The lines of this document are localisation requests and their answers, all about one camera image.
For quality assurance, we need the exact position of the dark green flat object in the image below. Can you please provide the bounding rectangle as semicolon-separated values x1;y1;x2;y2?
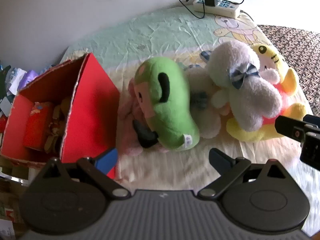
0;65;12;98

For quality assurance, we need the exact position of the red cardboard box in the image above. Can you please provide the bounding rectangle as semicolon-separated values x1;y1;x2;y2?
0;52;121;180

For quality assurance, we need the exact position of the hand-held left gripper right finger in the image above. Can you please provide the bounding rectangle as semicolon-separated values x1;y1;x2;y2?
197;148;298;200

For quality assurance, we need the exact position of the brown patterned blanket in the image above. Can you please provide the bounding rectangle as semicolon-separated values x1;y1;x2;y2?
257;24;320;116

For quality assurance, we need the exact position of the pink plush bear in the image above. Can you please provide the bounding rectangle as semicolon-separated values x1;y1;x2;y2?
117;79;170;157

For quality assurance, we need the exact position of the power strip cord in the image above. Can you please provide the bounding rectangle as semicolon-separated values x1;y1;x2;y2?
239;9;253;21

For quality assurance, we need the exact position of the white blue packet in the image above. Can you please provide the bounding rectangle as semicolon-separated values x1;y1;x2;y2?
6;67;27;90

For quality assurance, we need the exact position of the yellow tiger plush toy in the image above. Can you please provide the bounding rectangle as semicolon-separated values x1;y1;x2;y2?
226;43;307;143

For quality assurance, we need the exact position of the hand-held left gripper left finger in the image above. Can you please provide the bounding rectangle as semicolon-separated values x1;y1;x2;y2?
29;148;132;201

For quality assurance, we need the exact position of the purple packet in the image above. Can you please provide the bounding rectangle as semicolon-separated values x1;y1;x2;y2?
24;70;39;85

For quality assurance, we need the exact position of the green plush toy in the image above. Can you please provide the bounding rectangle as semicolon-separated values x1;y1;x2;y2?
134;57;200;152

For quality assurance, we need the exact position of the grey white plush bunny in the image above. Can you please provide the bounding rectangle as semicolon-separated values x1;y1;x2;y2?
207;41;283;132

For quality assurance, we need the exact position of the yellow brown toy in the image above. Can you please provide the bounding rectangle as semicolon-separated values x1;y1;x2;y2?
44;97;72;154

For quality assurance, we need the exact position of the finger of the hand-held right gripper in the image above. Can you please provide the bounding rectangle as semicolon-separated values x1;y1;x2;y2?
274;115;307;142

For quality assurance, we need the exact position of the printed bed sheet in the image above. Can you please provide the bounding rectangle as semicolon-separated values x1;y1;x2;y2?
60;5;316;235

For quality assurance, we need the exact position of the white power strip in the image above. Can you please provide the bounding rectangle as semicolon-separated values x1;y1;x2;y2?
193;0;241;18

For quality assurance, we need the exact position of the cream plush toy with bows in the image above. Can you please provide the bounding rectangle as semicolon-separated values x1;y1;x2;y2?
184;51;222;139

